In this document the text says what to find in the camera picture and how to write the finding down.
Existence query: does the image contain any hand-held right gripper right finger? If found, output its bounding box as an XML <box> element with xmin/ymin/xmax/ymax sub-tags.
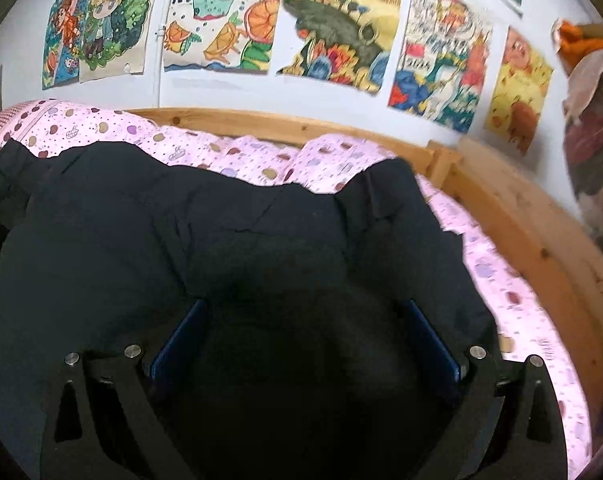
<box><xmin>405</xmin><ymin>299</ymin><xmax>568</xmax><ymax>480</ymax></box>

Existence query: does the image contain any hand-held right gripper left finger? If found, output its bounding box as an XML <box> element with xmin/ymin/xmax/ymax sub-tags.
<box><xmin>39</xmin><ymin>298</ymin><xmax>208</xmax><ymax>480</ymax></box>

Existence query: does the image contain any black padded jacket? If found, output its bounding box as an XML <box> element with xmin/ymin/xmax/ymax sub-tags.
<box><xmin>0</xmin><ymin>140</ymin><xmax>498</xmax><ymax>480</ymax></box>

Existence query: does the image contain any pink dotted bed sheet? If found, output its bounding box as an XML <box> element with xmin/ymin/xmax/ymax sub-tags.
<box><xmin>0</xmin><ymin>99</ymin><xmax>593</xmax><ymax>480</ymax></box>

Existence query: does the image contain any wooden bed frame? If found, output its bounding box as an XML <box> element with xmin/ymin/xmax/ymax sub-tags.
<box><xmin>126</xmin><ymin>105</ymin><xmax>603</xmax><ymax>396</ymax></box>

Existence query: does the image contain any yellow pig wall poster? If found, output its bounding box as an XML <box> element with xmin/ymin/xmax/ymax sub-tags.
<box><xmin>483</xmin><ymin>26</ymin><xmax>555</xmax><ymax>157</ymax></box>

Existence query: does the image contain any dragon and buildings wall poster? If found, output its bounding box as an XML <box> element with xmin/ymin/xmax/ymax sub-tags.
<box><xmin>387</xmin><ymin>0</ymin><xmax>494</xmax><ymax>135</ymax></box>

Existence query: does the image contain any orange slices wall poster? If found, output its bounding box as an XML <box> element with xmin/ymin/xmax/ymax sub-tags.
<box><xmin>162</xmin><ymin>0</ymin><xmax>288</xmax><ymax>74</ymax></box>

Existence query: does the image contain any landscape wall poster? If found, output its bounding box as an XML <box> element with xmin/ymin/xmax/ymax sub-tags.
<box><xmin>276</xmin><ymin>0</ymin><xmax>413</xmax><ymax>95</ymax></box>

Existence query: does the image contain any orange-haired figure wall poster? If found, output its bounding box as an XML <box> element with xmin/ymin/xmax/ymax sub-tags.
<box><xmin>42</xmin><ymin>0</ymin><xmax>85</xmax><ymax>91</ymax></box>

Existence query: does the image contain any blond figure wall poster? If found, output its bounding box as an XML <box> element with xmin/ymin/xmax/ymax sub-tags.
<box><xmin>78</xmin><ymin>0</ymin><xmax>163</xmax><ymax>84</ymax></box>

